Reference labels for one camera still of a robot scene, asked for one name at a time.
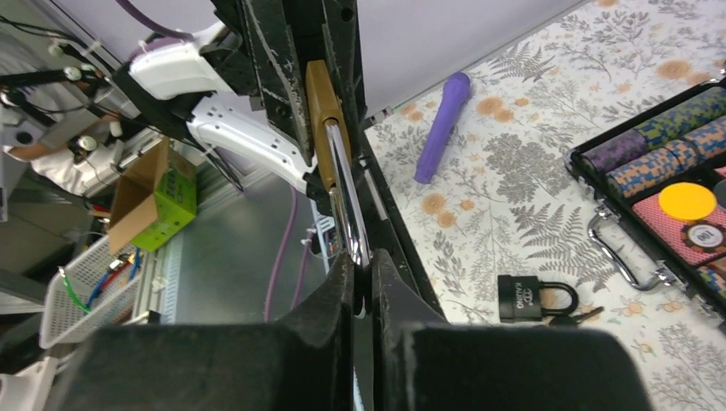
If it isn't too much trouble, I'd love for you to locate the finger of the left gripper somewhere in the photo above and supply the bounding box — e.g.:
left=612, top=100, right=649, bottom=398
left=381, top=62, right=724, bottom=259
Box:
left=241, top=1, right=313, bottom=166
left=322, top=0, right=367, bottom=158

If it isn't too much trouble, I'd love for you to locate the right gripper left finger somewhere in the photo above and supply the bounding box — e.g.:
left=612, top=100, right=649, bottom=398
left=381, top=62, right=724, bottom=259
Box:
left=47, top=255, right=354, bottom=410

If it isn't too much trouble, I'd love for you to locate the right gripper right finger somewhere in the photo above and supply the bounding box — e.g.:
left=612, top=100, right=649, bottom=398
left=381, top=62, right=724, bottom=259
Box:
left=371, top=249, right=652, bottom=410

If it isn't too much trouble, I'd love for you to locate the black padlock with keys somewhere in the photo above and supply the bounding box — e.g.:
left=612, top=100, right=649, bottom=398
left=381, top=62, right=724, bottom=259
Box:
left=497, top=275, right=604, bottom=327

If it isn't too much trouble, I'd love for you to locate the brass padlock long shackle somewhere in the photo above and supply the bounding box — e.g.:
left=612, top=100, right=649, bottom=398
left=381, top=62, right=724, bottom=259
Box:
left=306, top=60, right=370, bottom=271

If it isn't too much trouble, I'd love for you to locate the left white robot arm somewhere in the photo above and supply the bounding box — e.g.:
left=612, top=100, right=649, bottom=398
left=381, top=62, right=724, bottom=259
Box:
left=113, top=1, right=366, bottom=195

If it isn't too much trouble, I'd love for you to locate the black poker chip case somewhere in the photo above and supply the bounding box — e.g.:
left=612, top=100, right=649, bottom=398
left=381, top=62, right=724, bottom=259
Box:
left=565, top=79, right=725, bottom=330

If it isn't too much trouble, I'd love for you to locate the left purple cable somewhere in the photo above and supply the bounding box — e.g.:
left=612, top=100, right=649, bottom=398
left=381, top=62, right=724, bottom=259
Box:
left=113, top=0, right=316, bottom=324

